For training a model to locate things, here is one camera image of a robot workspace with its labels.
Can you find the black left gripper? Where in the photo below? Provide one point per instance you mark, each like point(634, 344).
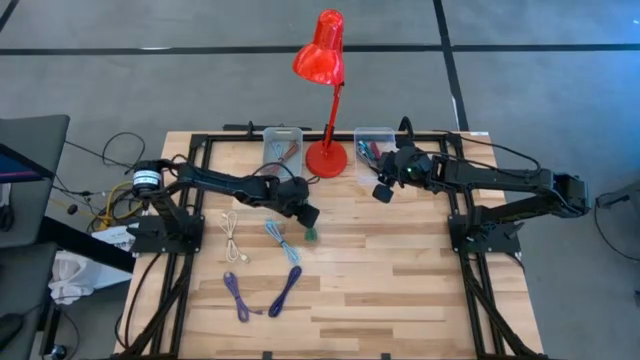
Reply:
point(292, 195)

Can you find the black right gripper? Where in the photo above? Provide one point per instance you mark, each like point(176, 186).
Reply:
point(400, 165)

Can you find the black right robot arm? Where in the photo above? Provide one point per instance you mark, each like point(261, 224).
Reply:
point(500, 180)

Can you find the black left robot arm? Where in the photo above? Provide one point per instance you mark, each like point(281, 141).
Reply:
point(220, 181)

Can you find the clear plastic bin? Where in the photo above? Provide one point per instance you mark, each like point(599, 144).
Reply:
point(387, 137)

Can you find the grey plastic bin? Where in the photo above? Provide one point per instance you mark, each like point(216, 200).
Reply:
point(267, 135)

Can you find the red desk lamp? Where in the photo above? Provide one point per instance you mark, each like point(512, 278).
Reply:
point(320, 60)

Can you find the white paper sheet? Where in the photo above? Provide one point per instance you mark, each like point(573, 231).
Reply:
point(117, 235)

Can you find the black support beam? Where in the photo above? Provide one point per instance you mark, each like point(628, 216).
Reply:
point(90, 247)

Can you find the black stand leg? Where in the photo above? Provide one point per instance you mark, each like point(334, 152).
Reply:
point(617, 197)

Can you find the white plastic bag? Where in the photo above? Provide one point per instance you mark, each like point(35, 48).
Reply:
point(75, 277)

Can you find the dark grey side table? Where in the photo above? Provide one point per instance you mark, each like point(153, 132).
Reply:
point(35, 210)
point(25, 290)

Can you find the black caster wheel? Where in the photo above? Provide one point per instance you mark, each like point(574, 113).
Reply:
point(58, 352)

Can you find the open laptop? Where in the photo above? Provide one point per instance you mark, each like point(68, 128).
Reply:
point(20, 167)

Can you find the black frame bracket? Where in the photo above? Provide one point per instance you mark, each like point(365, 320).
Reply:
point(406, 126)
point(250, 127)

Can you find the black aluminium table frame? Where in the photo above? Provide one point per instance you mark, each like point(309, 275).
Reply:
point(230, 137)

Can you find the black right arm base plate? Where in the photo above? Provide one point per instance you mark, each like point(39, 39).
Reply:
point(505, 246)

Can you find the black frame clamp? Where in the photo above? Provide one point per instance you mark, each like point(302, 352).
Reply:
point(266, 356)

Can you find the black depth camera box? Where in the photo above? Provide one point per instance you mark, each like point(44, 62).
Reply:
point(385, 356)

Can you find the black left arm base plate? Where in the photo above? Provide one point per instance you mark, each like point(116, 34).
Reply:
point(150, 245)

